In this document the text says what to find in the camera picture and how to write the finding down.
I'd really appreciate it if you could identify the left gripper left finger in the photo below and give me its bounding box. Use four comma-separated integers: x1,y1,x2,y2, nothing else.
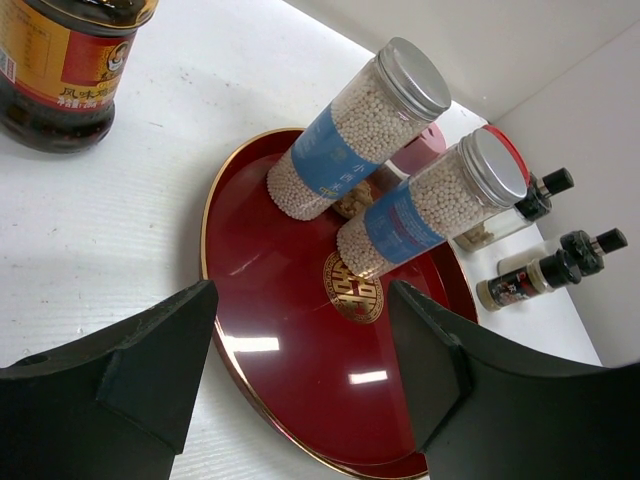
1,280,218,479

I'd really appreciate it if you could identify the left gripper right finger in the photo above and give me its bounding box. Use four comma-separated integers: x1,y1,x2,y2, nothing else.
388,281,639,479

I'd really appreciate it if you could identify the black cap brown spice bottle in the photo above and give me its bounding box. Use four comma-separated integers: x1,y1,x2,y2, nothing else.
476,249,582,311

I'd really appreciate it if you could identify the black cap grinder bottle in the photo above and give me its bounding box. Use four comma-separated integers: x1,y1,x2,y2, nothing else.
496,228,628,277
454,168,574,252

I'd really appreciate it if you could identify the white lid spice jar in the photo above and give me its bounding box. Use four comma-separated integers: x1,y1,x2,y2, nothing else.
337,128,527,279

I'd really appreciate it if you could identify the pink cap small jar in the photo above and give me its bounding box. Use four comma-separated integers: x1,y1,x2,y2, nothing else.
332,123,446,219

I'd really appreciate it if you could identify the red lid sauce jar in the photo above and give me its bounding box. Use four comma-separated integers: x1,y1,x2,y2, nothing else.
483,124,531,185
1,0,157,154

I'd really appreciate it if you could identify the silver lid blue label jar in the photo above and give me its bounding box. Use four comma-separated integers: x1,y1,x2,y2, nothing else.
267,37,451,221

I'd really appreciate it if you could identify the red round tray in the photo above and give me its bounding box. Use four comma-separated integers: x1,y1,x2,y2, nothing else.
200,128,478,479

